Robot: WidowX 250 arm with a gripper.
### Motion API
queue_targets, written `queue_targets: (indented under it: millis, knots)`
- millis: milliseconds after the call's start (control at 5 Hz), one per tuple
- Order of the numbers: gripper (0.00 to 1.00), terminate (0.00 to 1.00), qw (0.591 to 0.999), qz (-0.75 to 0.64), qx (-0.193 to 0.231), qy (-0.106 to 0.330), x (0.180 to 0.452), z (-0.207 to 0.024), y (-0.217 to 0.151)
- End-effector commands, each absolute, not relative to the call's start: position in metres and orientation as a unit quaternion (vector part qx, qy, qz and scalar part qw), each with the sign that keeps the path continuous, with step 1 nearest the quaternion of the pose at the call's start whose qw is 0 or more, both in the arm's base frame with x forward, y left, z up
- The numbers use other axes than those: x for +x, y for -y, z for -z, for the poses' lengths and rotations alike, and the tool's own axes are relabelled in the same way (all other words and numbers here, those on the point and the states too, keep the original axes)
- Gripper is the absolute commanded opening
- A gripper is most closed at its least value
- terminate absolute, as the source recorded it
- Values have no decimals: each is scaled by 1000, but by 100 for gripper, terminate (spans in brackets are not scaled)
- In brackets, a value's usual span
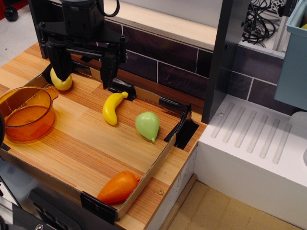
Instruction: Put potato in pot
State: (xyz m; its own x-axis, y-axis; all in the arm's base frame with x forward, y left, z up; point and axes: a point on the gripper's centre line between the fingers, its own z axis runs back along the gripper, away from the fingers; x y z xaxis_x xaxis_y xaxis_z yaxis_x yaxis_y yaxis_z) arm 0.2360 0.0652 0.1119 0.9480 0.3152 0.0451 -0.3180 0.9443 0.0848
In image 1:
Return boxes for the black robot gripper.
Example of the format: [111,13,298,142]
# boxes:
[36,0,128,89]

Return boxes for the orange transparent plastic pot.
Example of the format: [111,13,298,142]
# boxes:
[0,86,59,142]

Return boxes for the cardboard fence with black tape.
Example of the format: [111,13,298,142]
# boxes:
[3,73,204,229]

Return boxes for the yellow toy banana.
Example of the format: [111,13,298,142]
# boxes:
[102,92,129,126]

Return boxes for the black chair caster wheel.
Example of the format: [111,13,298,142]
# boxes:
[4,6,18,22]

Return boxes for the green toy pear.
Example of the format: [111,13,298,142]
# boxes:
[135,112,160,142]

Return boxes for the orange toy carrot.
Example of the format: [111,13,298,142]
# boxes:
[97,171,140,205]

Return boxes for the white dish drainer sink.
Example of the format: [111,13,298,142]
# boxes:
[194,96,307,229]

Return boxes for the teal plastic bin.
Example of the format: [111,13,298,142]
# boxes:
[274,0,307,110]

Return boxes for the dark grey vertical post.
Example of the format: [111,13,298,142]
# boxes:
[201,0,249,124]

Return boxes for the tangled black cables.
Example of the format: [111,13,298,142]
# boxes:
[241,0,286,47]

